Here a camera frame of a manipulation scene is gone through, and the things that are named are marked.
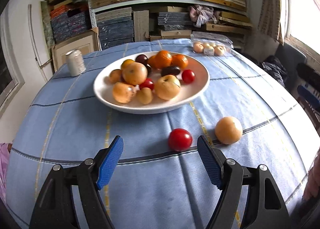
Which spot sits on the purple cloth on chair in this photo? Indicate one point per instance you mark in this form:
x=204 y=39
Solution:
x=4 y=161

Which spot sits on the blue checked tablecloth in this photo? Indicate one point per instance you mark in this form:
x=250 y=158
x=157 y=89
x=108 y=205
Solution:
x=153 y=187

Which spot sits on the yellow orange apricot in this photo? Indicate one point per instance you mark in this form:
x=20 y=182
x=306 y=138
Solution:
x=123 y=92

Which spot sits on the pink plastic bag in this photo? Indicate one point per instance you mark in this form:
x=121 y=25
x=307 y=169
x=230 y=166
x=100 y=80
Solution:
x=201 y=15

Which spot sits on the small yellow loquat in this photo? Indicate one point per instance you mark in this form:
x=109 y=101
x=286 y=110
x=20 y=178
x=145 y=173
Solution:
x=145 y=96

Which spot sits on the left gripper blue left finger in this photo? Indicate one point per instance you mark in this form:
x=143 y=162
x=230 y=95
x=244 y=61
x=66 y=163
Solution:
x=109 y=161

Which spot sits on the dark jacket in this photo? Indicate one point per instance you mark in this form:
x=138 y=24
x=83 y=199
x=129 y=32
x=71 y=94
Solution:
x=275 y=69

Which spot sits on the orange mandarin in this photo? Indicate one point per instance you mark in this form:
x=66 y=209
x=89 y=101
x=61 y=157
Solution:
x=180 y=61
x=163 y=59

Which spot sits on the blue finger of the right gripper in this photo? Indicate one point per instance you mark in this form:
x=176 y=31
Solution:
x=308 y=74
x=308 y=96

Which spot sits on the framed picture board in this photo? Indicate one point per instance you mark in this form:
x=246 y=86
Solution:
x=86 y=42

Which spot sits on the white drink can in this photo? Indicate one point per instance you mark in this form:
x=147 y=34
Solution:
x=75 y=62

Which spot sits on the dark red plum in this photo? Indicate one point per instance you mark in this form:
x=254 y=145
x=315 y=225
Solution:
x=143 y=59

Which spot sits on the speckled yellow apricot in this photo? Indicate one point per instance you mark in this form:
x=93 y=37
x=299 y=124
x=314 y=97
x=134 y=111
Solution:
x=115 y=76

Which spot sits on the yellow orange tomato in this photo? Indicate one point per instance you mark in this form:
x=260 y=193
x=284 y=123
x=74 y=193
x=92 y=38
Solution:
x=126 y=63

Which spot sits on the pale peach apricot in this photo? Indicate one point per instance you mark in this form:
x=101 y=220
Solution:
x=228 y=130

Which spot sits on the metal storage shelf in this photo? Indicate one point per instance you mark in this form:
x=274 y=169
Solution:
x=123 y=21

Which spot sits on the operator hand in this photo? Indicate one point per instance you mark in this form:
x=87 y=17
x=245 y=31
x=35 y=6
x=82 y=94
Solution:
x=313 y=183

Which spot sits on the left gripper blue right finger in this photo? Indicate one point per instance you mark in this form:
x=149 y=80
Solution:
x=212 y=159

